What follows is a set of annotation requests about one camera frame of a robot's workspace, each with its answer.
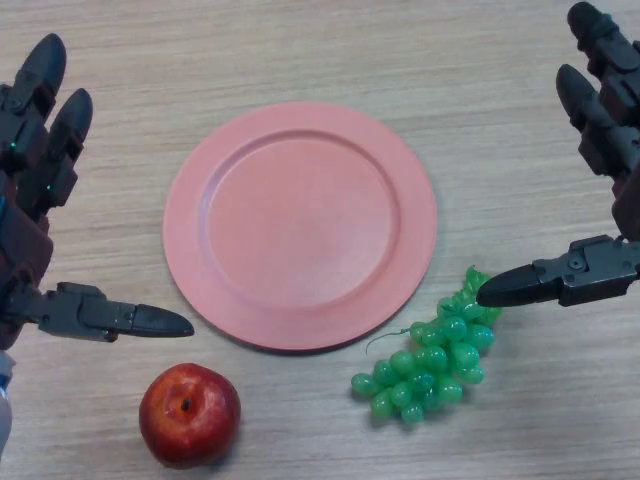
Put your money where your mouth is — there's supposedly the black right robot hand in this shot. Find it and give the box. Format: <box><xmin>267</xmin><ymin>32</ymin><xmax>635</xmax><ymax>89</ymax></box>
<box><xmin>475</xmin><ymin>1</ymin><xmax>640</xmax><ymax>309</ymax></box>

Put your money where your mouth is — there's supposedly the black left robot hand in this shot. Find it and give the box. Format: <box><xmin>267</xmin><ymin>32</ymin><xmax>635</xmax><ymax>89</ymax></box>
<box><xmin>0</xmin><ymin>33</ymin><xmax>195</xmax><ymax>351</ymax></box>

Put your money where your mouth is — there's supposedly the green grape bunch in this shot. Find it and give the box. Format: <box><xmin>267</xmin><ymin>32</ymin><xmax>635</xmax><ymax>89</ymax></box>
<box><xmin>350</xmin><ymin>266</ymin><xmax>504</xmax><ymax>426</ymax></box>

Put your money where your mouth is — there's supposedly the pink round plate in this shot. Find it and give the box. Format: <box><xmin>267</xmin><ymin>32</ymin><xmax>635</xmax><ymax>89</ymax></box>
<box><xmin>162</xmin><ymin>101</ymin><xmax>439</xmax><ymax>355</ymax></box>

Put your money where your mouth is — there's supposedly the red apple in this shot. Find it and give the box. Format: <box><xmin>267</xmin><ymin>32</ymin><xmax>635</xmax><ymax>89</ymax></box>
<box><xmin>138</xmin><ymin>363</ymin><xmax>242</xmax><ymax>470</ymax></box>

